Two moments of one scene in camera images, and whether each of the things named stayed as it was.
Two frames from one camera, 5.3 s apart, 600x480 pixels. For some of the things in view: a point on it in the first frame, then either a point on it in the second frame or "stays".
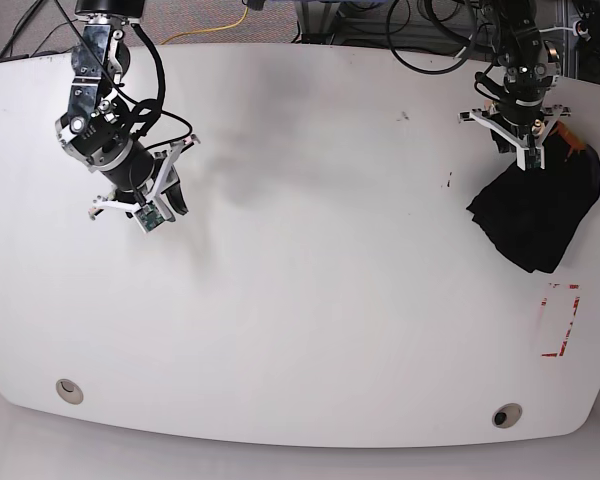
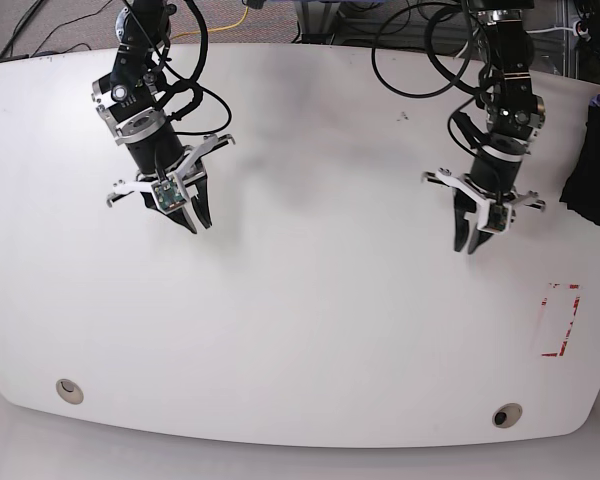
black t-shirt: (531, 216) -> (592, 189)
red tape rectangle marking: (563, 347) stays
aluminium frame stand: (316, 20) stays
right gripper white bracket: (533, 134) -> (466, 203)
